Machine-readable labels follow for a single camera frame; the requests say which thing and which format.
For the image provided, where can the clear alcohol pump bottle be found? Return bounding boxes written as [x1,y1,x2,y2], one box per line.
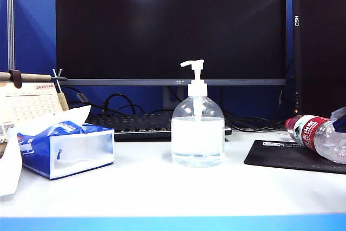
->
[171,59,226,168]

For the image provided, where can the white paper tissue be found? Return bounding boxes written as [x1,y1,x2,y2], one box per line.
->
[8,105,92,137]
[0,127,24,197]

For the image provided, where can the grey metal cross bracket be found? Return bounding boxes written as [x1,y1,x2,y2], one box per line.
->
[51,68,68,91]

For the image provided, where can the black looped cable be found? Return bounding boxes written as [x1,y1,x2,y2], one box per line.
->
[102,93,174,117]

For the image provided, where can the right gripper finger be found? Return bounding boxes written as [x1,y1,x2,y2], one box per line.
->
[330,106,346,121]
[332,118,346,135]

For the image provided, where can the black cable with plug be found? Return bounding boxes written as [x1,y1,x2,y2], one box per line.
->
[64,86,108,110]

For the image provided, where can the blue office partition panel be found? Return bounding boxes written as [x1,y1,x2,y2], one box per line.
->
[0,0,57,74]

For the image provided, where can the red label water bottle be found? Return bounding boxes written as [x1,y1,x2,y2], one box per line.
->
[284,114,346,164]

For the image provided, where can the black keyboard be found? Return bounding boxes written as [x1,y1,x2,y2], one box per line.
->
[85,111,232,142]

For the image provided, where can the black HSO monitor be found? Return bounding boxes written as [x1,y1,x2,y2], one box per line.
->
[292,0,346,121]

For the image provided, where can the wooden rod with brown strap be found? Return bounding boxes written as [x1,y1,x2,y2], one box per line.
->
[0,69,54,89]

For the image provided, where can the thin black monitor cable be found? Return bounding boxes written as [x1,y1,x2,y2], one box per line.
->
[277,57,295,116]

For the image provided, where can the black mouse pad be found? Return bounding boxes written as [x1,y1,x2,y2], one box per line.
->
[243,139,346,175]

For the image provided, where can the black cable bundle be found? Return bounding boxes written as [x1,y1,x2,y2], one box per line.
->
[225,114,288,132]

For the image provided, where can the paper desk calendar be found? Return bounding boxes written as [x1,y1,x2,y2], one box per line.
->
[0,81,70,159]

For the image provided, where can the black AOC monitor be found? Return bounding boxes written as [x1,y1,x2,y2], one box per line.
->
[55,0,287,111]

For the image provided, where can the blue white tissue pack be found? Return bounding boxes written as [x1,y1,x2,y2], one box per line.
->
[16,121,116,180]

